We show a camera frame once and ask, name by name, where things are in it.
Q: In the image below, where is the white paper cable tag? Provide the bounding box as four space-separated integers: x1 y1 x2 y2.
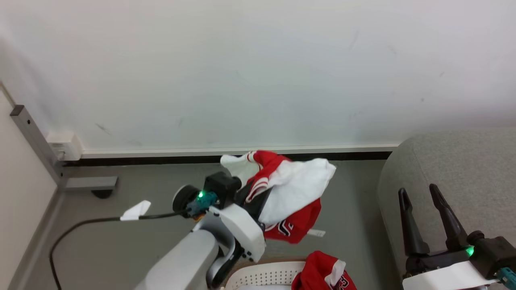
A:
120 200 152 222

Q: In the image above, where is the grey fabric sofa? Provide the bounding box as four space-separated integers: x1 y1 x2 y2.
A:
377 130 516 290

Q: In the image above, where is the red jersey with white collar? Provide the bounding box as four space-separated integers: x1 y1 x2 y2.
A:
291 251 358 290

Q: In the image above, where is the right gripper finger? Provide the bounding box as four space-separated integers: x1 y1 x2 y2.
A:
398 188 430 257
429 184 468 251

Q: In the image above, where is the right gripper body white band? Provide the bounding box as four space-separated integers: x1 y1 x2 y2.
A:
402 246 499 290

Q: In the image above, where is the grey metal frame post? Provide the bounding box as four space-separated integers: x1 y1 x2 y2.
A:
10 105 119 191

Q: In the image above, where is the red and white sports jersey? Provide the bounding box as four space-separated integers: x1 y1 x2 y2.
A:
221 150 337 244

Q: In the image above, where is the white wall cable trunking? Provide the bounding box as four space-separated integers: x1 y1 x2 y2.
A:
81 143 401 159

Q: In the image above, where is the black skirting strip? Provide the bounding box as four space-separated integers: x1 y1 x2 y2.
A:
64 151 393 167

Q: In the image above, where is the white perforated laundry basket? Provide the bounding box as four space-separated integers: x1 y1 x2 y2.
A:
223 258 311 290

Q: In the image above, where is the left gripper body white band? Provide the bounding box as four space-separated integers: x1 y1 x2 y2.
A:
209 190 268 260

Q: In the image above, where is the white wall socket box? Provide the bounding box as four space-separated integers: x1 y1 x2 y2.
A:
46 131 83 162

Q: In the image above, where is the beige partition panel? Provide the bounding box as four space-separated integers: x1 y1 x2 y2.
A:
0 83 65 290

